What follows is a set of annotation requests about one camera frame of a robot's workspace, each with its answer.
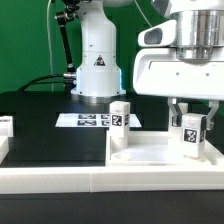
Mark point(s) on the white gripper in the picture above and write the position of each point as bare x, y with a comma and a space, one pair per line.
158, 71

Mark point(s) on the white square tabletop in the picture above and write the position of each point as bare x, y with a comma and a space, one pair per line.
152, 148

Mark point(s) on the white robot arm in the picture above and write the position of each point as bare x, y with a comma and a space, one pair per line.
180, 58

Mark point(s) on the white marker sheet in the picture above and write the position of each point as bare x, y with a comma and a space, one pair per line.
90, 120

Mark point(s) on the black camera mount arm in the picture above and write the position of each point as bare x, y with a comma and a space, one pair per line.
62, 18

